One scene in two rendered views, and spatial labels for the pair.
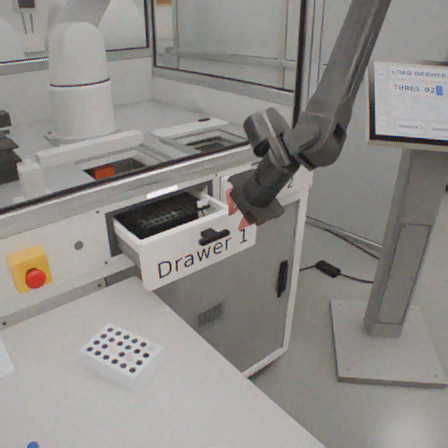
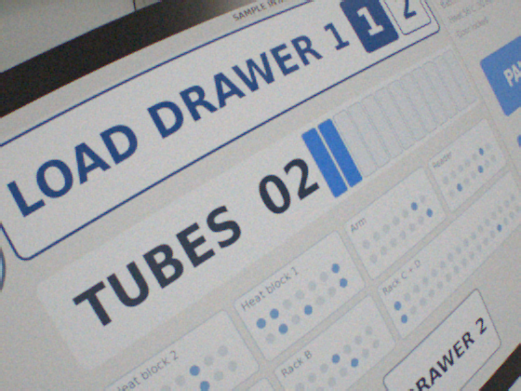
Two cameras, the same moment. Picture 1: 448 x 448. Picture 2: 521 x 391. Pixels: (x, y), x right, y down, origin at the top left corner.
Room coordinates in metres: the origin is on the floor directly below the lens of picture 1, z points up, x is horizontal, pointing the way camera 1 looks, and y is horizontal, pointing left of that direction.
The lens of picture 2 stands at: (1.13, -0.51, 1.31)
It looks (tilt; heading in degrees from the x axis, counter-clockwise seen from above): 40 degrees down; 314
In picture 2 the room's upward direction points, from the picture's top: 6 degrees counter-clockwise
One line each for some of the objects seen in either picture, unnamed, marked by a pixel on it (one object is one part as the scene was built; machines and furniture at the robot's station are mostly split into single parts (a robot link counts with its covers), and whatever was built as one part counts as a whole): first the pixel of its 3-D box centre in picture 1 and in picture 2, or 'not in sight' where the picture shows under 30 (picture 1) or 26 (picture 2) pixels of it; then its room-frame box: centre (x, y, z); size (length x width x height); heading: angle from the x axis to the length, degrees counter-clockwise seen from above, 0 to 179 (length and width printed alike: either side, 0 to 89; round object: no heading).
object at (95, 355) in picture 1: (122, 356); not in sight; (0.49, 0.17, 0.78); 0.12 x 0.08 x 0.04; 63
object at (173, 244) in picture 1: (203, 243); not in sight; (0.72, 0.03, 0.87); 0.29 x 0.02 x 0.11; 129
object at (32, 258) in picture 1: (30, 269); not in sight; (0.62, 0.37, 0.88); 0.07 x 0.05 x 0.07; 129
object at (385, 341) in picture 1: (409, 248); not in sight; (1.28, -0.75, 0.51); 0.50 x 0.45 x 1.02; 171
